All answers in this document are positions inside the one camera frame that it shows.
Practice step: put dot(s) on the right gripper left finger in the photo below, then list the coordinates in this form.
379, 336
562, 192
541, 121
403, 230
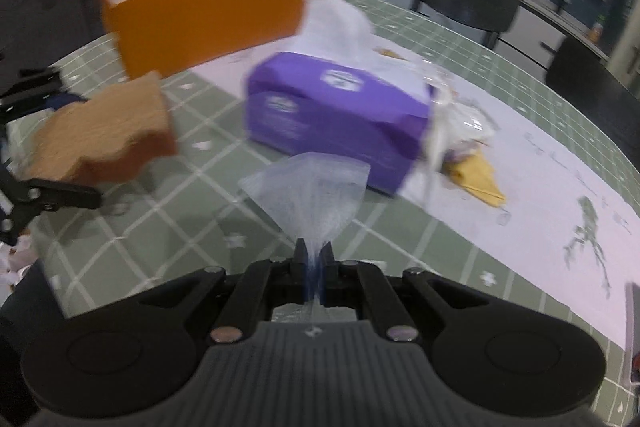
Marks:
264, 286

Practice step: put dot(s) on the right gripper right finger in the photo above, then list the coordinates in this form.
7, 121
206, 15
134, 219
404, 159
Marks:
363, 287

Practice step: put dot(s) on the white tissue sheet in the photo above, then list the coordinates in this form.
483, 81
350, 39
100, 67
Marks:
311, 197

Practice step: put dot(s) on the brown bear-shaped sponge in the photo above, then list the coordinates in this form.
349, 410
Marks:
107, 139

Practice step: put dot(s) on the yellow soft cloth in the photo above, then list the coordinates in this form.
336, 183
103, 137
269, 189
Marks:
476, 176

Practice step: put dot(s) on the purple tissue box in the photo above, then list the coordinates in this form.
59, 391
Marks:
337, 88

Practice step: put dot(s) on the clear plastic bag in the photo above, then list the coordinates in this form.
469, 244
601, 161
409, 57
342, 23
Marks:
456, 129

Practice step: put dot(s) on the white printed table runner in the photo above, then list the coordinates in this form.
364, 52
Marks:
565, 240

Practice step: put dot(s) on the orange storage box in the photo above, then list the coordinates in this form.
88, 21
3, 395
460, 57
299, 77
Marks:
169, 36

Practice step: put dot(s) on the white sideboard cabinet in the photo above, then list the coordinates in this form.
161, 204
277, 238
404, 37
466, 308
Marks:
535, 35

